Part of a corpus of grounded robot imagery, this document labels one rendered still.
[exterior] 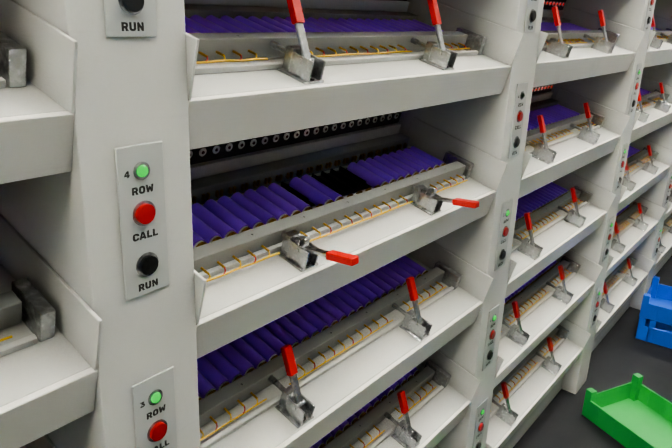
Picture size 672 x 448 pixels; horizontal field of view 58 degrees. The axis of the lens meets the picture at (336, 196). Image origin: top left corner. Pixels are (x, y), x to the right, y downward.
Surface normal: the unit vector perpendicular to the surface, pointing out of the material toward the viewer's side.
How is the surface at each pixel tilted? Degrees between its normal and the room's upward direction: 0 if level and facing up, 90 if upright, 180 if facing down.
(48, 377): 15
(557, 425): 0
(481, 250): 90
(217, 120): 105
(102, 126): 90
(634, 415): 0
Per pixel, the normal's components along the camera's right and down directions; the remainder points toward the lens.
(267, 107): 0.73, 0.46
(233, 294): 0.24, -0.86
